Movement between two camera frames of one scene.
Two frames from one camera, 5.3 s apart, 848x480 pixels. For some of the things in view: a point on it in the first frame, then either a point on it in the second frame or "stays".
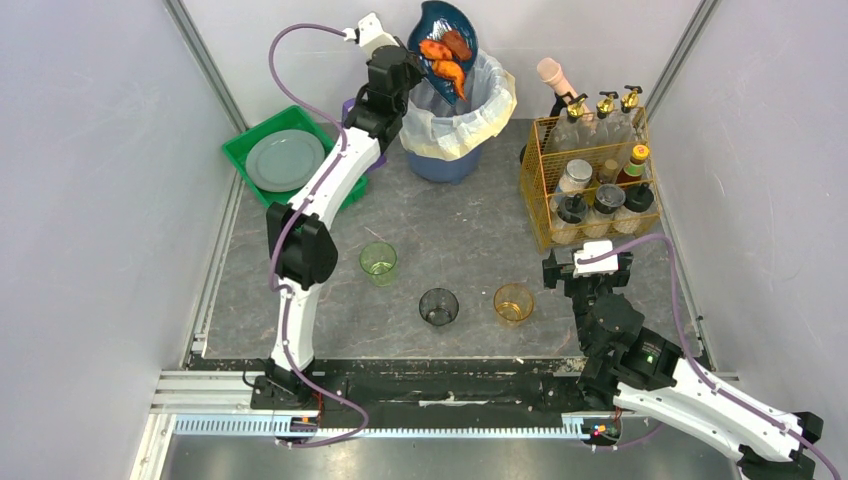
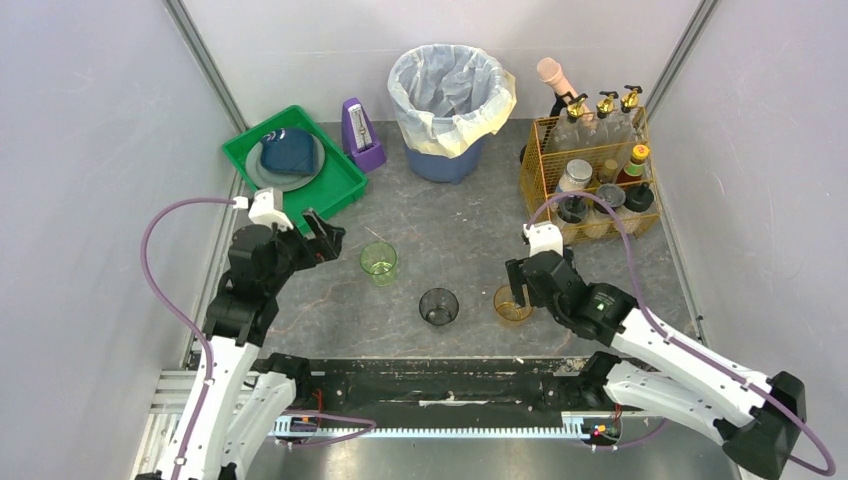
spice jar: (608, 198) stays
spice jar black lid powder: (568, 216) stays
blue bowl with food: (437, 18) to (288, 150)
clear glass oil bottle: (604, 133) stays
